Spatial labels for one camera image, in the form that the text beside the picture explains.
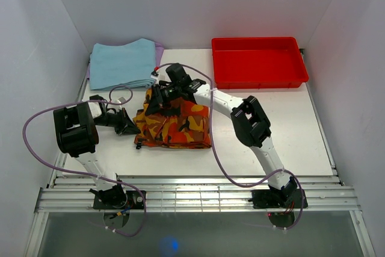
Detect folded light blue cloth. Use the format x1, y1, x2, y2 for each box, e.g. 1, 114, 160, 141
89, 39, 156, 91

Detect folded purple cloth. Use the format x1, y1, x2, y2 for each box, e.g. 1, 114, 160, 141
85, 42, 164, 79

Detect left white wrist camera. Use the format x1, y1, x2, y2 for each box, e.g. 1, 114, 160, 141
113, 97, 127, 106

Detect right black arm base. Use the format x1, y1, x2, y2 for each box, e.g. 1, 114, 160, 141
248, 189, 308, 209

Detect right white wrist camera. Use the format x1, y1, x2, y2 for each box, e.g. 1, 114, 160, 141
150, 66, 159, 83

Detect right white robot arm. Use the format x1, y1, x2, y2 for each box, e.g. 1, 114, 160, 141
147, 63, 305, 208

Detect red plastic tray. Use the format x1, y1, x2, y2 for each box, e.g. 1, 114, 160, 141
211, 37, 309, 90

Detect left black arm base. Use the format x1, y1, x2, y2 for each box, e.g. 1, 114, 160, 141
92, 190, 147, 210

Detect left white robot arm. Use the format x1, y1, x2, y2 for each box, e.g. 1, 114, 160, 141
53, 94, 140, 209

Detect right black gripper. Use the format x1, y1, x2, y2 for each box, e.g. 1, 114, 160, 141
145, 84, 180, 117

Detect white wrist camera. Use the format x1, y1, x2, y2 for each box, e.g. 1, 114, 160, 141
150, 66, 159, 83
113, 97, 127, 106

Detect aluminium rail frame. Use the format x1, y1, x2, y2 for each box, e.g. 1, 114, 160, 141
25, 48, 375, 257

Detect orange camouflage trousers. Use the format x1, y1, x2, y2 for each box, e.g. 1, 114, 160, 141
133, 88, 211, 149

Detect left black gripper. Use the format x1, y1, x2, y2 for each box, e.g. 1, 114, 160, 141
94, 108, 141, 135

